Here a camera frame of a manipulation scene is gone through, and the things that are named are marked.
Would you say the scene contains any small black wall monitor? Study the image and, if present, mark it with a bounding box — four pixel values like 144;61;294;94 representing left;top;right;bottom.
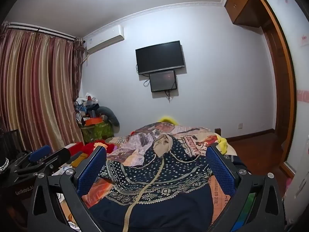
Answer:
149;70;178;93

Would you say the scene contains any wooden door frame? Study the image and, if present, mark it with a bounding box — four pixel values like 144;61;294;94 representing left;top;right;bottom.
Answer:
262;24;291;137

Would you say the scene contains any red box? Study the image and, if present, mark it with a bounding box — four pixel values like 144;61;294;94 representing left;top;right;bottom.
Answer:
64;142;84;154

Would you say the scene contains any wooden overhead cabinet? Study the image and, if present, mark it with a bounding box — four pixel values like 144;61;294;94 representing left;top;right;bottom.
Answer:
224;0;266;28

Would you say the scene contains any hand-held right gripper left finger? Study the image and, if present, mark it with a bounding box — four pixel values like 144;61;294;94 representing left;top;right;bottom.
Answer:
28;145;108;232

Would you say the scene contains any black chair back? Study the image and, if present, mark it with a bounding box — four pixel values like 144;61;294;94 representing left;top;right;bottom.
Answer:
0;129;20;160

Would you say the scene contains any white air conditioner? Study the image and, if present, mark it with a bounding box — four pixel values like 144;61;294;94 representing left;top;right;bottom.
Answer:
83;25;125;55

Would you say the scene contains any pile of clutter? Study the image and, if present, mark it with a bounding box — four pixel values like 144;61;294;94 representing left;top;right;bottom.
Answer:
74;92;107;126

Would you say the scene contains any printed blanket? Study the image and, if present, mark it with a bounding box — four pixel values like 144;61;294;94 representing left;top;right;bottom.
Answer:
60;122;239;232

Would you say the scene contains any curtain rod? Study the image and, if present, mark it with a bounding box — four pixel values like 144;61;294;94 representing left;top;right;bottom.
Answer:
3;21;84;40

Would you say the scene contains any striped red gold curtain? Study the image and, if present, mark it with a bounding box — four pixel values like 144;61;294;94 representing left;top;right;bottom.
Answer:
0;22;85;150

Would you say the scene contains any yellow blanket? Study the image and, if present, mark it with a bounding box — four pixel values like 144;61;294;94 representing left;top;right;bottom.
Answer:
158;116;228;154

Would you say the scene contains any grey pillow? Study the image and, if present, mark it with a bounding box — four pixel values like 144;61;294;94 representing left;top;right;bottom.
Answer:
97;106;120;127

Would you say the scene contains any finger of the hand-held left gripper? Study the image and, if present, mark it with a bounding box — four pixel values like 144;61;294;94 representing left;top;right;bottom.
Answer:
13;145;52;174
17;148;71;175

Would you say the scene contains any black wall television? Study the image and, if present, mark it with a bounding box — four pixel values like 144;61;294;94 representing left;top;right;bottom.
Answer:
135;41;185;75

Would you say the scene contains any navy patterned hoodie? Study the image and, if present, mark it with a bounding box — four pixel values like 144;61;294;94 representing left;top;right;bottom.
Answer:
88;134;251;232

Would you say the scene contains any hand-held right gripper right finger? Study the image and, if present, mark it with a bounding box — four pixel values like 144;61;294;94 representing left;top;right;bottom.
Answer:
205;143;286;232

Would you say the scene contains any white sliding wardrobe door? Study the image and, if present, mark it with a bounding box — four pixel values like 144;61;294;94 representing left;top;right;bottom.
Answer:
256;0;309;223

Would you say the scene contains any red plush toy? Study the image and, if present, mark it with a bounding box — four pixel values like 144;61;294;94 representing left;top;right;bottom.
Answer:
82;139;115;154

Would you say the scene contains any orange box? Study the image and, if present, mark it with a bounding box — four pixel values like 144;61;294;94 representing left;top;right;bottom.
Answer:
84;118;103;126

